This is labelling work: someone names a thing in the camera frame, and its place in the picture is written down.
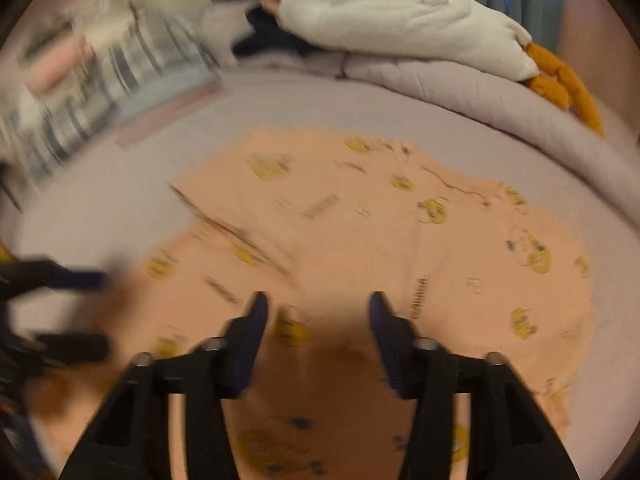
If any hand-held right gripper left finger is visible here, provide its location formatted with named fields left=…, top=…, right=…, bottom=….
left=59, top=291, right=271, bottom=480

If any grey pillow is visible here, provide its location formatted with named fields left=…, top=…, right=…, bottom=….
left=202, top=7, right=261, bottom=68

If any olive pillow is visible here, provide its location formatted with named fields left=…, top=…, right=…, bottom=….
left=125, top=0, right=216, bottom=26

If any peach shirt yellow bird print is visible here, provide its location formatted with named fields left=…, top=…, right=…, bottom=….
left=30, top=127, right=596, bottom=480

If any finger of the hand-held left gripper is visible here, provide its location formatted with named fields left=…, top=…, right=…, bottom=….
left=30, top=332, right=111, bottom=366
left=0, top=257, right=113, bottom=295

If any plaid pillow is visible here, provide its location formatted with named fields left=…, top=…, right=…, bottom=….
left=0, top=15, right=221, bottom=186

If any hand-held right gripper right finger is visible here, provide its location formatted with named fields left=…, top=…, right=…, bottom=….
left=369, top=291, right=581, bottom=480

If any mauve quilt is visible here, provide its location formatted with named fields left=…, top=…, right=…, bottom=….
left=270, top=52, right=640, bottom=196

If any pink folded garment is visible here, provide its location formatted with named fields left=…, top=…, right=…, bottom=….
left=25, top=35, right=96, bottom=93

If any dark navy clothing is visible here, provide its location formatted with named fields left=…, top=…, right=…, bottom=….
left=232, top=5, right=321, bottom=61

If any white goose plush toy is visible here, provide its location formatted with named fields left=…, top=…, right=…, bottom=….
left=277, top=0, right=606, bottom=137

